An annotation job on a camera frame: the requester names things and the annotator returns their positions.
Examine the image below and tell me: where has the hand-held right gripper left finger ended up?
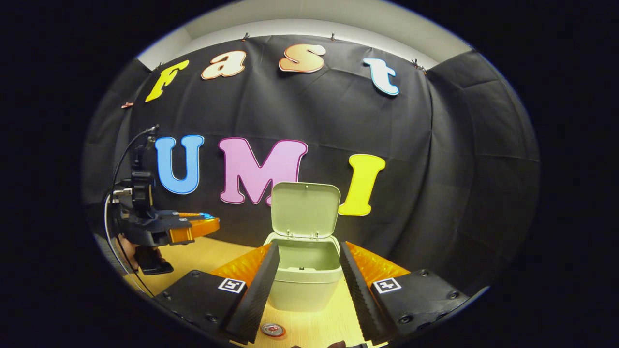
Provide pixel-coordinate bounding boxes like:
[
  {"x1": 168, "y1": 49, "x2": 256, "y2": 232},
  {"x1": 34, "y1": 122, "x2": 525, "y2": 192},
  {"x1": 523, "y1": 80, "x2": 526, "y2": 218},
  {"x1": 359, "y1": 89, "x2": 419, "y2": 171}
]
[{"x1": 154, "y1": 241, "x2": 280, "y2": 345}]

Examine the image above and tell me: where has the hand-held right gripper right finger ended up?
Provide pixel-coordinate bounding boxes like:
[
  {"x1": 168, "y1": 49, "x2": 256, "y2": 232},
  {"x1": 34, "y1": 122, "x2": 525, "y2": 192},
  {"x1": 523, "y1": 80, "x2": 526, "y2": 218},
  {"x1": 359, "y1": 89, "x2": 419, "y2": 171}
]
[{"x1": 339, "y1": 241, "x2": 471, "y2": 345}]

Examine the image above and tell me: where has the pale green desktop garbage bin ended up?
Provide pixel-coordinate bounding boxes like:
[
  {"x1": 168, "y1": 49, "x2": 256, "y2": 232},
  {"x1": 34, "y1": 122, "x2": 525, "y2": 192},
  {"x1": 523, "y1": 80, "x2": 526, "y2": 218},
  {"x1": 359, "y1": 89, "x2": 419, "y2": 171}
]
[{"x1": 264, "y1": 182, "x2": 344, "y2": 312}]

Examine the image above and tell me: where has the wooden desktop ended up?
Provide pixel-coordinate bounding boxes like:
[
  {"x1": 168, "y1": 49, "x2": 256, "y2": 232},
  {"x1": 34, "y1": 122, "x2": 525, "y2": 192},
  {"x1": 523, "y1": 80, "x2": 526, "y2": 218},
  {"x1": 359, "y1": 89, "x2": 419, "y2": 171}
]
[{"x1": 123, "y1": 237, "x2": 387, "y2": 348}]

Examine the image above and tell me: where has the black backdrop cloth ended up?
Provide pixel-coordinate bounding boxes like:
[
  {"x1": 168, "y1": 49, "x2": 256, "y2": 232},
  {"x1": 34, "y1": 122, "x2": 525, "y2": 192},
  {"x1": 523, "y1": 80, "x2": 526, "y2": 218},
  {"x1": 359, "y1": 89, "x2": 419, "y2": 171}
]
[{"x1": 81, "y1": 34, "x2": 541, "y2": 290}]

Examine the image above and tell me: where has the thin gripper cable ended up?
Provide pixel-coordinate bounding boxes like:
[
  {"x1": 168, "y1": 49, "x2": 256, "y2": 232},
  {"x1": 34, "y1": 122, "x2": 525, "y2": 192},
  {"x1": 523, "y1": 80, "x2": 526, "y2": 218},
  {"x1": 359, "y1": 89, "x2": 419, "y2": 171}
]
[{"x1": 103, "y1": 125, "x2": 160, "y2": 296}]

